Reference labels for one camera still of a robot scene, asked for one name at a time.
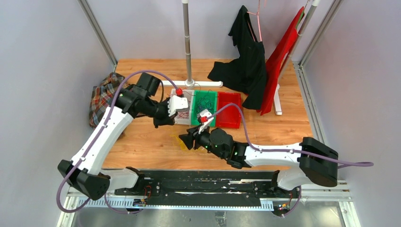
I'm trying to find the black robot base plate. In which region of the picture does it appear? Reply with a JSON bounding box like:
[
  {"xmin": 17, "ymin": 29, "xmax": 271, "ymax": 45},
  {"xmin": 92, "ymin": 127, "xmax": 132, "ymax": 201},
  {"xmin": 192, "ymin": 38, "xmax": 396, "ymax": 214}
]
[{"xmin": 112, "ymin": 170, "xmax": 299, "ymax": 207}]

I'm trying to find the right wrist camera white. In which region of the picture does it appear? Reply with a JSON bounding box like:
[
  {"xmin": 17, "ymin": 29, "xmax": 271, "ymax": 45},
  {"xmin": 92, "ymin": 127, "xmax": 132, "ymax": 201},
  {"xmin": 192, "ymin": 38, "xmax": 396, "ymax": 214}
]
[{"xmin": 197, "ymin": 109, "xmax": 214, "ymax": 134}]

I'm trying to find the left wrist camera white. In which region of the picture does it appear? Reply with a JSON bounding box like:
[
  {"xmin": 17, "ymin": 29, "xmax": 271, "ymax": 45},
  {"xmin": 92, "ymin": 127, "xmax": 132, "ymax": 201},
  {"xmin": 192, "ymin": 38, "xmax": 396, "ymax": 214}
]
[{"xmin": 167, "ymin": 95, "xmax": 188, "ymax": 117}]

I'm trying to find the aluminium frame rail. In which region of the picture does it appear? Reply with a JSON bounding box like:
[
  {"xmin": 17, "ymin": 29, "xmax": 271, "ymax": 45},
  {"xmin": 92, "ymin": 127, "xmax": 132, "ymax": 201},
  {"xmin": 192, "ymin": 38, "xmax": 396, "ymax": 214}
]
[{"xmin": 78, "ymin": 0, "xmax": 118, "ymax": 69}]

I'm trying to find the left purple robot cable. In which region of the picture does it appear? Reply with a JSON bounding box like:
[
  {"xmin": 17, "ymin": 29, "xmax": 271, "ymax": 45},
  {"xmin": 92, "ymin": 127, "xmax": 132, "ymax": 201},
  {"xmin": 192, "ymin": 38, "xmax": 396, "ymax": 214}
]
[{"xmin": 56, "ymin": 70, "xmax": 183, "ymax": 215}]

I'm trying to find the yellow cable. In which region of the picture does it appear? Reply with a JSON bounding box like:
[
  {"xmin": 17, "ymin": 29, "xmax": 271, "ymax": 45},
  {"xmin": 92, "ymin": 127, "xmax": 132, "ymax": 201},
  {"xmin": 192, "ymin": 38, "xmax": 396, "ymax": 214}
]
[{"xmin": 169, "ymin": 134, "xmax": 189, "ymax": 152}]

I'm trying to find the red plastic bin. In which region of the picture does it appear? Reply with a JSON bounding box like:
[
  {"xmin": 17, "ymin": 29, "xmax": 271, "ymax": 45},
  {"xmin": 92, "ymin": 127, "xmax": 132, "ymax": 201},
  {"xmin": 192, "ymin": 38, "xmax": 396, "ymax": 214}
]
[{"xmin": 216, "ymin": 92, "xmax": 241, "ymax": 129}]

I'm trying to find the black t-shirt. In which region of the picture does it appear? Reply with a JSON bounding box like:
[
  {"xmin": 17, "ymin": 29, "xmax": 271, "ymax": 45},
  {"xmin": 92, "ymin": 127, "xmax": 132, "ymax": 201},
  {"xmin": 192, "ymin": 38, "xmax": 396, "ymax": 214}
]
[{"xmin": 208, "ymin": 5, "xmax": 267, "ymax": 110}]

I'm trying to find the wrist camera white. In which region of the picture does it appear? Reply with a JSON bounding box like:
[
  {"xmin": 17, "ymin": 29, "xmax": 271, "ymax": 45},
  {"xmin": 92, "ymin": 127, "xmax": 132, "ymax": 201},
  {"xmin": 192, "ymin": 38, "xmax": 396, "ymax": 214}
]
[
  {"xmin": 167, "ymin": 95, "xmax": 188, "ymax": 117},
  {"xmin": 197, "ymin": 109, "xmax": 214, "ymax": 134}
]

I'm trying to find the red t-shirt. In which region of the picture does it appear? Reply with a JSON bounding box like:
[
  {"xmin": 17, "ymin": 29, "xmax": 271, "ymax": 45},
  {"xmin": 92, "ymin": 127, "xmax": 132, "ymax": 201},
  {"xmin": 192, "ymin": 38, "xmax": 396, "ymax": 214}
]
[{"xmin": 258, "ymin": 7, "xmax": 305, "ymax": 115}]

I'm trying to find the pink wire hanger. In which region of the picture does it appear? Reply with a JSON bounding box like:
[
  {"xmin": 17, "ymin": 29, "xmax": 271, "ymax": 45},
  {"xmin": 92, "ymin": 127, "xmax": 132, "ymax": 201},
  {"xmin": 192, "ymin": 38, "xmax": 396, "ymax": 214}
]
[{"xmin": 247, "ymin": 0, "xmax": 262, "ymax": 42}]

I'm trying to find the plaid flannel shirt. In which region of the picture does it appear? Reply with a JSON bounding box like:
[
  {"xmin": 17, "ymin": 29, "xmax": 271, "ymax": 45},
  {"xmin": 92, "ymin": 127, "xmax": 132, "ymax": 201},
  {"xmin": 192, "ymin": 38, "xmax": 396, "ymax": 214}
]
[{"xmin": 88, "ymin": 72, "xmax": 125, "ymax": 128}]

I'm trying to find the white plastic bin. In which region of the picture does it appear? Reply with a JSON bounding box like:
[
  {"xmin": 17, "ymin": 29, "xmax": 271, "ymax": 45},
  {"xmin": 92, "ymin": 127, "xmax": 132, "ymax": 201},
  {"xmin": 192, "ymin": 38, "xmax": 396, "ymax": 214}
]
[{"xmin": 174, "ymin": 89, "xmax": 195, "ymax": 125}]

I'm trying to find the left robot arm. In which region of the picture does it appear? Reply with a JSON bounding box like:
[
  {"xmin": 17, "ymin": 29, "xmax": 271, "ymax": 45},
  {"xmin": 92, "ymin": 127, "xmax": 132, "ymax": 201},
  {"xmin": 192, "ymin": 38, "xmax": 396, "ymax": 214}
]
[{"xmin": 58, "ymin": 70, "xmax": 188, "ymax": 201}]

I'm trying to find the red cable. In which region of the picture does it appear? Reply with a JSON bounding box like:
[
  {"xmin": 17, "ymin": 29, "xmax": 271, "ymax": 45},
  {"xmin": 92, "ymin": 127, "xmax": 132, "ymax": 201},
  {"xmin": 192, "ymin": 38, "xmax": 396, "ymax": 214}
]
[{"xmin": 174, "ymin": 82, "xmax": 202, "ymax": 121}]

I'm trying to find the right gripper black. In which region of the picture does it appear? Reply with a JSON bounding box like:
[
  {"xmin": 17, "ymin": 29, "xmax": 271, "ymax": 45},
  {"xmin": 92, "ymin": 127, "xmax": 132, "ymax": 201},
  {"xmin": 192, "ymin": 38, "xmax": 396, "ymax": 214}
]
[{"xmin": 179, "ymin": 123, "xmax": 226, "ymax": 160}]

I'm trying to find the metal clothes rack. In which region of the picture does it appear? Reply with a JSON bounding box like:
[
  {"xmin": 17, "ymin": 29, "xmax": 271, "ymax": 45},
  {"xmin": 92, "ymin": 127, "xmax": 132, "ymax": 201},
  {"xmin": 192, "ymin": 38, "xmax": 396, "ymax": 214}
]
[{"xmin": 162, "ymin": 0, "xmax": 320, "ymax": 115}]

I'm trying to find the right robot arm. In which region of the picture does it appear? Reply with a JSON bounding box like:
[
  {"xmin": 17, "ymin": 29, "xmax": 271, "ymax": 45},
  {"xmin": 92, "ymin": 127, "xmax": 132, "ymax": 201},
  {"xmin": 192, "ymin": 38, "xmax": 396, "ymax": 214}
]
[{"xmin": 179, "ymin": 126, "xmax": 338, "ymax": 197}]

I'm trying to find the green plastic bin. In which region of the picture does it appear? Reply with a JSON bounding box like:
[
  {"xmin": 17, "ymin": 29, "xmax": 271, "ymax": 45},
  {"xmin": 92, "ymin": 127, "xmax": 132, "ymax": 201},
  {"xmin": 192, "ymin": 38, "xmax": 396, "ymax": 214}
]
[{"xmin": 191, "ymin": 90, "xmax": 218, "ymax": 126}]

